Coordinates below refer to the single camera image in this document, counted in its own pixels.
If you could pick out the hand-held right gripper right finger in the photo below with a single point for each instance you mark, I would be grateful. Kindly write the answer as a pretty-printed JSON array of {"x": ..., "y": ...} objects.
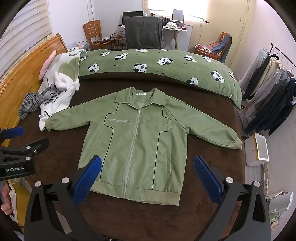
[{"x": 208, "y": 180}]

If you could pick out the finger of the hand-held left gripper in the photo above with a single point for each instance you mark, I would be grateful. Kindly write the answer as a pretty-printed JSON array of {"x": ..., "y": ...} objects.
[
  {"x": 15, "y": 132},
  {"x": 23, "y": 149}
]

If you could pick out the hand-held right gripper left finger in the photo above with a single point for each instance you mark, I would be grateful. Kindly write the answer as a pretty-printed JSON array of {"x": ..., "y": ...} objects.
[{"x": 89, "y": 180}]

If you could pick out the green zip jacket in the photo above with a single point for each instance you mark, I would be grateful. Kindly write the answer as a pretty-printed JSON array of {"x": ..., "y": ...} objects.
[{"x": 138, "y": 150}]

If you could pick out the pink folded clothes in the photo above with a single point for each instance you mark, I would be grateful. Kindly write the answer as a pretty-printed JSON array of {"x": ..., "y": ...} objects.
[{"x": 205, "y": 47}]

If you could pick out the metal clothes rack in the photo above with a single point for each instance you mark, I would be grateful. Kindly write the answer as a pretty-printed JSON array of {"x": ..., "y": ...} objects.
[{"x": 272, "y": 45}]

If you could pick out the person's left hand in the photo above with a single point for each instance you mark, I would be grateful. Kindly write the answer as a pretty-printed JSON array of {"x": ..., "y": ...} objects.
[{"x": 5, "y": 199}]

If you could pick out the yellow bag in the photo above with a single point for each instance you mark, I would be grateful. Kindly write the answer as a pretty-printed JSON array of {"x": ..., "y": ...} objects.
[{"x": 19, "y": 197}]

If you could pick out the grey striped garment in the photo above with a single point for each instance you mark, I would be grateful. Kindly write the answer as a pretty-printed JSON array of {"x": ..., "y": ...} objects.
[{"x": 30, "y": 102}]

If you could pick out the white foam box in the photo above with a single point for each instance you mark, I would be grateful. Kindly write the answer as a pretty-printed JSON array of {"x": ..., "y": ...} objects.
[{"x": 251, "y": 153}]

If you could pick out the wooden headboard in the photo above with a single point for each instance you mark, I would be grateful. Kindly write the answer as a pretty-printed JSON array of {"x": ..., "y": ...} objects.
[{"x": 20, "y": 69}]

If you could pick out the brown bed cover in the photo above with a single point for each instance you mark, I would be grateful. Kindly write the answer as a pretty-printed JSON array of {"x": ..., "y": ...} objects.
[{"x": 150, "y": 220}]

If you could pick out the white and green blanket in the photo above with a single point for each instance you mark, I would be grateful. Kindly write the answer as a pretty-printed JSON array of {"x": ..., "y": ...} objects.
[{"x": 62, "y": 78}]

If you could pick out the white window blind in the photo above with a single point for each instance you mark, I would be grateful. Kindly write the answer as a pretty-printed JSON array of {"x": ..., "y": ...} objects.
[{"x": 25, "y": 30}]

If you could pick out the wooden slat-back chair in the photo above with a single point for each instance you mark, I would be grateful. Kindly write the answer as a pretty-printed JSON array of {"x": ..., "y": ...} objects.
[{"x": 92, "y": 27}]

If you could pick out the green panda print duvet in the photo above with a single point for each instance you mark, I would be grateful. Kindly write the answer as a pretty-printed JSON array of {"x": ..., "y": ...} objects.
[{"x": 150, "y": 60}]

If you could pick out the wooden chair with jeans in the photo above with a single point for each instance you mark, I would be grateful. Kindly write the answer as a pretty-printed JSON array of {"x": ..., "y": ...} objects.
[{"x": 220, "y": 47}]

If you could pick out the white desk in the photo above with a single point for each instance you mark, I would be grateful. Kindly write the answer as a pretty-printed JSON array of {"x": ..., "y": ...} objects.
[{"x": 185, "y": 39}]

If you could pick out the cream door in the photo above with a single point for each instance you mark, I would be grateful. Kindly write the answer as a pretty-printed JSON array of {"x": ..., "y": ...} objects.
[{"x": 208, "y": 27}]

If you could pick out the dark grey covered chair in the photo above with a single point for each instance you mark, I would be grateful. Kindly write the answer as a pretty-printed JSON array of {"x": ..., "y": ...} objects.
[{"x": 143, "y": 32}]

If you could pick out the clutter of small desk things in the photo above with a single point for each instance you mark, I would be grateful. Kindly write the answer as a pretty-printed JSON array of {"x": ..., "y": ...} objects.
[{"x": 172, "y": 25}]

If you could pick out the black laptop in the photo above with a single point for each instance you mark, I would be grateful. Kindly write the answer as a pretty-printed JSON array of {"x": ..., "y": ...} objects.
[{"x": 131, "y": 16}]

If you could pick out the small grey screen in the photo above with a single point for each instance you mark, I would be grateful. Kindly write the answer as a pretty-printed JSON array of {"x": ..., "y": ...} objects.
[{"x": 178, "y": 15}]

